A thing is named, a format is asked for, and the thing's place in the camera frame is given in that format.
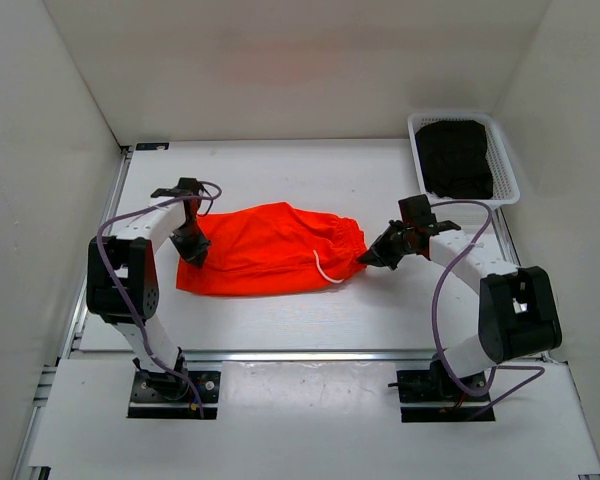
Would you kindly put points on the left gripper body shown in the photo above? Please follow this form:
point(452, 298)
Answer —
point(189, 237)

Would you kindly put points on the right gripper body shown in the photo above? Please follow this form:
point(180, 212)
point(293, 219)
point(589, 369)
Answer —
point(398, 238)

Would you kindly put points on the orange shorts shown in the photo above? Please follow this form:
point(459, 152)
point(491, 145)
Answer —
point(274, 249)

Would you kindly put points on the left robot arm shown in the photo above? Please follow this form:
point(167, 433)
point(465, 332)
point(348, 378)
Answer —
point(122, 281)

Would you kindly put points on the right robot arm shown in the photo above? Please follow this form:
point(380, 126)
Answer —
point(517, 314)

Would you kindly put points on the black shorts in basket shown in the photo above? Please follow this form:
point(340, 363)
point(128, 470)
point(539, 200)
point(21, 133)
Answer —
point(452, 156)

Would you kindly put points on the white plastic basket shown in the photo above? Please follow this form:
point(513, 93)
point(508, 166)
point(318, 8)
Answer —
point(505, 187)

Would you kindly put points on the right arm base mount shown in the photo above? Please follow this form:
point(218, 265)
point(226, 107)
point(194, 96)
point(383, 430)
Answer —
point(428, 395)

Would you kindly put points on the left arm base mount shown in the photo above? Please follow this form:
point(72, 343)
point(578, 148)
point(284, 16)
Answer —
point(160, 395)

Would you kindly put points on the aluminium front rail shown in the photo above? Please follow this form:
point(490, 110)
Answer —
point(391, 355)

